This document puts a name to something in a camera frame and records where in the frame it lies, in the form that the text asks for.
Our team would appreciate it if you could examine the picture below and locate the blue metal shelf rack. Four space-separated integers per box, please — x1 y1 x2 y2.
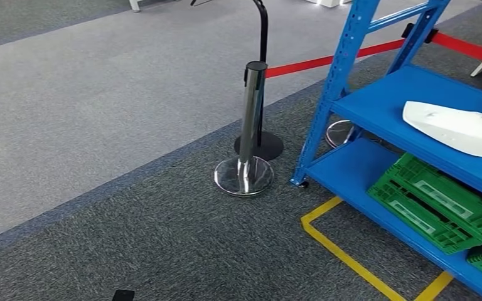
289 0 482 301

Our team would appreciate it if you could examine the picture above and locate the red barrier belt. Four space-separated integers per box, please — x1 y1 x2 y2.
264 38 407 79
431 31 482 70

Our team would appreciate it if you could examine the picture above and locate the dark stanchion with round base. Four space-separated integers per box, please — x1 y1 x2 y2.
233 0 285 162

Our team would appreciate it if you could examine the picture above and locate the black stanchion post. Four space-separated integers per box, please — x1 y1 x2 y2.
325 23 440 149

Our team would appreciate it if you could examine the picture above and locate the chrome stanchion with round base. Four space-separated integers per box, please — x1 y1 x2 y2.
213 61 275 198

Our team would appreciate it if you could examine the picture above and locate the black robot foot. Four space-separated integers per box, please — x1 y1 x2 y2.
111 289 136 301

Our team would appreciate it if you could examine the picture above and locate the yellow floor tape strip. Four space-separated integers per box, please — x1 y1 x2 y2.
300 196 454 301

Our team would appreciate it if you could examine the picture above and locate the white plastic cover part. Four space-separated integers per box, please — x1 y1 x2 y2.
402 100 482 158

